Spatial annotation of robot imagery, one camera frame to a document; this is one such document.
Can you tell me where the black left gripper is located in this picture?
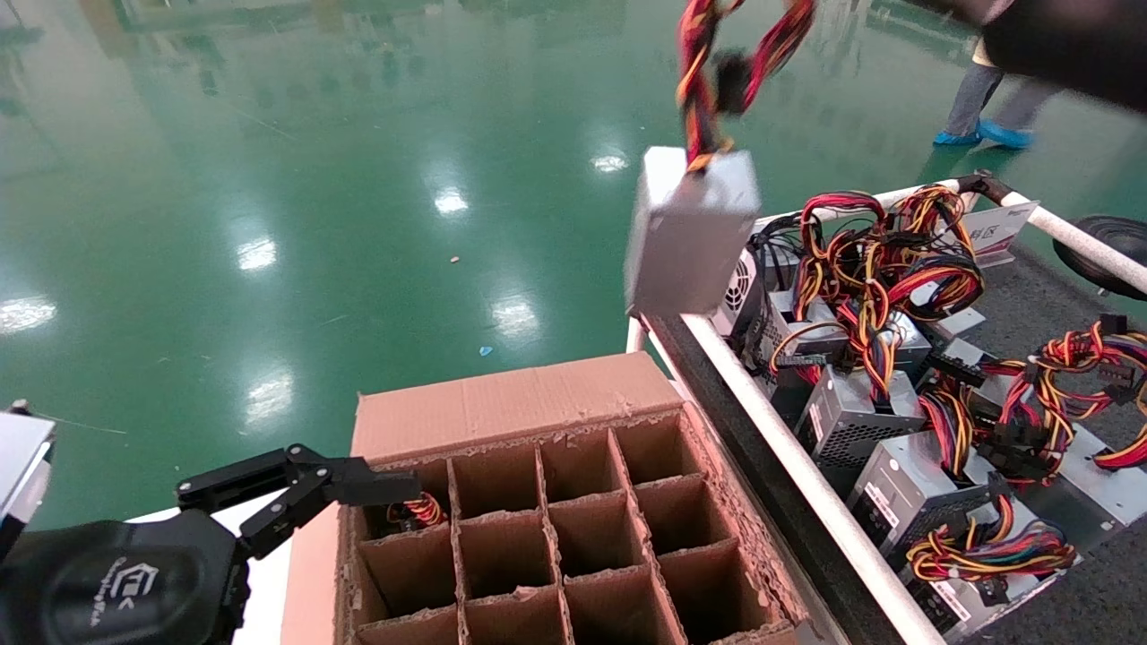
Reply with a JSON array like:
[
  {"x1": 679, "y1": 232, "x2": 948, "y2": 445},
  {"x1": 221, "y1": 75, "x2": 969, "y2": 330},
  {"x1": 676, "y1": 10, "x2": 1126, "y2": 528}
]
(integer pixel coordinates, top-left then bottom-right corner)
[{"x1": 0, "y1": 445, "x2": 422, "y2": 645}]

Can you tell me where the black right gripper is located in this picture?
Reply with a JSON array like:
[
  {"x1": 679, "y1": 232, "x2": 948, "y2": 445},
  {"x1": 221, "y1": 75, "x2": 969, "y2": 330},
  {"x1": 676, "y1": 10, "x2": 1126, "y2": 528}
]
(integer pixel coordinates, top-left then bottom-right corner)
[{"x1": 896, "y1": 0, "x2": 1147, "y2": 113}]

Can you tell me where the silver power supply with cables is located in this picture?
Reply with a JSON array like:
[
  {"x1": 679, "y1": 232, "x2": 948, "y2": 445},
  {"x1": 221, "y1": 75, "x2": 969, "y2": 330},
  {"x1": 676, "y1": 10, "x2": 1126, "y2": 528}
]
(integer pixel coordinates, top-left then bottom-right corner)
[
  {"x1": 901, "y1": 495, "x2": 1081, "y2": 644},
  {"x1": 625, "y1": 0, "x2": 818, "y2": 316}
]

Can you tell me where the brown cardboard box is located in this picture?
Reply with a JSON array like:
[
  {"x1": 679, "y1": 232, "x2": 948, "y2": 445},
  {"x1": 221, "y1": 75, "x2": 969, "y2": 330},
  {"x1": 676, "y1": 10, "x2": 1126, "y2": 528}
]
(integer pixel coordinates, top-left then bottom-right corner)
[{"x1": 282, "y1": 351, "x2": 807, "y2": 645}]

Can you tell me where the person in grey trousers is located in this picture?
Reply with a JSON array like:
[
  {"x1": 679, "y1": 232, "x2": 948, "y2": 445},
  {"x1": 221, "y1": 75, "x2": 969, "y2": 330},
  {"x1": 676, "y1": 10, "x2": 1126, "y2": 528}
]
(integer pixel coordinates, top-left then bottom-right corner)
[{"x1": 932, "y1": 40, "x2": 1045, "y2": 149}]

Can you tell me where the white sign with red text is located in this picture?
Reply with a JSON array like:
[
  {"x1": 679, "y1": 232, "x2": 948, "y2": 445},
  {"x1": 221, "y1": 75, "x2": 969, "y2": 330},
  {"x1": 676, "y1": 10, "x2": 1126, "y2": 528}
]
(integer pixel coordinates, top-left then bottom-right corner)
[{"x1": 963, "y1": 202, "x2": 1040, "y2": 270}]

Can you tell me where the black round wheel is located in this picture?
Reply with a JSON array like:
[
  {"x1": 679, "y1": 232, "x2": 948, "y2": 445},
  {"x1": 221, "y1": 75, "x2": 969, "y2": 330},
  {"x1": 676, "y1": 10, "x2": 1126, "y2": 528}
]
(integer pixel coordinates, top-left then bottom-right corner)
[{"x1": 1053, "y1": 215, "x2": 1147, "y2": 301}]

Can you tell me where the brown cardboard divider grid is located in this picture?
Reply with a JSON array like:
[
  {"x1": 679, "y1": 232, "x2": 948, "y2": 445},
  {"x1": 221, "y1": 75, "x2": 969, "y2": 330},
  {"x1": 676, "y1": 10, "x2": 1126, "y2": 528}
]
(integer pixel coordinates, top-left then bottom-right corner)
[{"x1": 345, "y1": 408, "x2": 789, "y2": 645}]

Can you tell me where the small white power supply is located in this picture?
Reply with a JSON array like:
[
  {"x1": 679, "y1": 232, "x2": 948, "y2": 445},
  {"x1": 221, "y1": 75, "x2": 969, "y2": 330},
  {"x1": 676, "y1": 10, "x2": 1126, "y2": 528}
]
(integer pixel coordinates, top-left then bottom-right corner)
[{"x1": 927, "y1": 307, "x2": 987, "y2": 346}]

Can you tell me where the silver power supply black connector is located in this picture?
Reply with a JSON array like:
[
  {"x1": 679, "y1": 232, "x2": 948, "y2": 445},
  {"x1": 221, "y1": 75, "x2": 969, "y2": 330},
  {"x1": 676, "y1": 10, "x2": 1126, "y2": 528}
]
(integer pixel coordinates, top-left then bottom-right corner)
[{"x1": 932, "y1": 336, "x2": 1018, "y2": 409}]

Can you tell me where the dark grey power supply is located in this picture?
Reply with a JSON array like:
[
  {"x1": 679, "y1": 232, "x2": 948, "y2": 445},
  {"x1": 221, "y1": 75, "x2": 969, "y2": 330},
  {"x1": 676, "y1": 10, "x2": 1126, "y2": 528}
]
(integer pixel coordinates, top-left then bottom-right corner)
[{"x1": 883, "y1": 314, "x2": 933, "y2": 377}]

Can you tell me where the silver power supply with mesh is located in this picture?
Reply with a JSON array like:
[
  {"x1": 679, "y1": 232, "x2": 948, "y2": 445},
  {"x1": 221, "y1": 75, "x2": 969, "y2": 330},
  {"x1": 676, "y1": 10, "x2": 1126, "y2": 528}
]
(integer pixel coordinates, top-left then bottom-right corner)
[
  {"x1": 796, "y1": 365, "x2": 928, "y2": 471},
  {"x1": 748, "y1": 288, "x2": 852, "y2": 377}
]

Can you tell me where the silver power supply with fan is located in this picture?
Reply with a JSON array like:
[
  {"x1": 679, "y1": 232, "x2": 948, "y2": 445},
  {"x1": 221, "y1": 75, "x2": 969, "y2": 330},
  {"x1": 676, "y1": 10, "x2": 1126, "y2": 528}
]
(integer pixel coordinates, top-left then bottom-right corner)
[{"x1": 717, "y1": 246, "x2": 767, "y2": 340}]

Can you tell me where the flat silver power supply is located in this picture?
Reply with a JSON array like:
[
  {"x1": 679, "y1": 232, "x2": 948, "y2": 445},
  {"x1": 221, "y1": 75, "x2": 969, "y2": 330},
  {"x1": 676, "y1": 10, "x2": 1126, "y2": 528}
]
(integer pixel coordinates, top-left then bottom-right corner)
[{"x1": 972, "y1": 314, "x2": 1147, "y2": 529}]

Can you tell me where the silver power supply with label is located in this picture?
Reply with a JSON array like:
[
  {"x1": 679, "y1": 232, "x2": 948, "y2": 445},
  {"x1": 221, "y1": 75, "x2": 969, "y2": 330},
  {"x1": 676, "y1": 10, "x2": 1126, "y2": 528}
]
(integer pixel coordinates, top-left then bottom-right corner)
[{"x1": 847, "y1": 430, "x2": 1000, "y2": 561}]

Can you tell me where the power supply with coloured cables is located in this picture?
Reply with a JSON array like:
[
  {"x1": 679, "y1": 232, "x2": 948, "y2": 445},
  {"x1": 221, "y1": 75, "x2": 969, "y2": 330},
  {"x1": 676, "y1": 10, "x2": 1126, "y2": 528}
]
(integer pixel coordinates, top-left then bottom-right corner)
[{"x1": 387, "y1": 493, "x2": 447, "y2": 529}]

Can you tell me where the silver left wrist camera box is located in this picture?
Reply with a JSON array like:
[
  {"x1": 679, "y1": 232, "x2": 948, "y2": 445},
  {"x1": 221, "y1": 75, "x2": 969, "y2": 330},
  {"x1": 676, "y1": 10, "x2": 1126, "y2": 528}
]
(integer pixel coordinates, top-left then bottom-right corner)
[{"x1": 0, "y1": 412, "x2": 56, "y2": 547}]

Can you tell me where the red yellow black cable tangle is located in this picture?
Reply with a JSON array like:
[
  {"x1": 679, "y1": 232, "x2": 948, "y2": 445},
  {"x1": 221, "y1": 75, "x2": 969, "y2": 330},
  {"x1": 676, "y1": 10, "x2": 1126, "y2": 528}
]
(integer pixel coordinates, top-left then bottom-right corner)
[{"x1": 793, "y1": 184, "x2": 987, "y2": 404}]

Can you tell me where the black cable bundle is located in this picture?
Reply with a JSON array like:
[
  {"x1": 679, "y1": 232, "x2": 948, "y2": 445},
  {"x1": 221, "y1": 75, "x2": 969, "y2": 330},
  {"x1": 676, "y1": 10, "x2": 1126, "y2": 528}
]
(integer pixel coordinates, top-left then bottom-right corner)
[{"x1": 753, "y1": 215, "x2": 807, "y2": 265}]

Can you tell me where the red yellow cable bundle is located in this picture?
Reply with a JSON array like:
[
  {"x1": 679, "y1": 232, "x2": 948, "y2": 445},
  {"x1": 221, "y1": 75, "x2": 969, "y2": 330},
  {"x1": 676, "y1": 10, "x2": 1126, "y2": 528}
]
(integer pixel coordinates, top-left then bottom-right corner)
[{"x1": 916, "y1": 376, "x2": 978, "y2": 480}]

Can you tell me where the white tube cart frame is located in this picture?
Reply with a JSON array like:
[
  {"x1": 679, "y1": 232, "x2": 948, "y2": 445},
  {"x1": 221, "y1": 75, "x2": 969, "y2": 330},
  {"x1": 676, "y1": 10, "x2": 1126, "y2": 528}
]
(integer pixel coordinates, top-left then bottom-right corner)
[{"x1": 625, "y1": 170, "x2": 1147, "y2": 645}]

